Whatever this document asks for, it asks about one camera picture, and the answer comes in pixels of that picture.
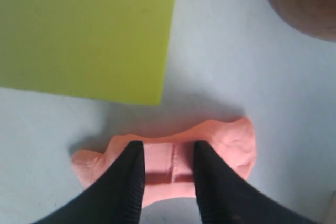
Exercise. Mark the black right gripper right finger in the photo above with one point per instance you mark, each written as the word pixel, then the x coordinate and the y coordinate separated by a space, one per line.
pixel 224 197

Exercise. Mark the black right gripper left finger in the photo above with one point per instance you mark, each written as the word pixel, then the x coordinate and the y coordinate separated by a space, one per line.
pixel 116 196

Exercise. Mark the orange toy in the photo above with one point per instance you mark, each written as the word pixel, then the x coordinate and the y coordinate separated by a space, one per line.
pixel 169 160

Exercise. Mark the yellow foam cube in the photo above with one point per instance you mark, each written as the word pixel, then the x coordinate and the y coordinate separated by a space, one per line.
pixel 112 50

